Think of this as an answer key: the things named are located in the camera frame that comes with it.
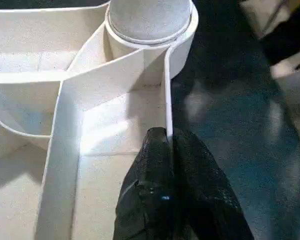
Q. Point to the white plastic table top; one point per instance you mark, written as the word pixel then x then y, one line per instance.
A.
pixel 45 110

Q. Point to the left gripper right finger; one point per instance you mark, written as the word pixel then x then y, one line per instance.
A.
pixel 205 195

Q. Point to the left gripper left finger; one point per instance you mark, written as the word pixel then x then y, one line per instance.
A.
pixel 147 195

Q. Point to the white plastic table leg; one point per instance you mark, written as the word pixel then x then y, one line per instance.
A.
pixel 150 20

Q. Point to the black table mat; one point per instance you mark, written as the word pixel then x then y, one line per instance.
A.
pixel 240 130

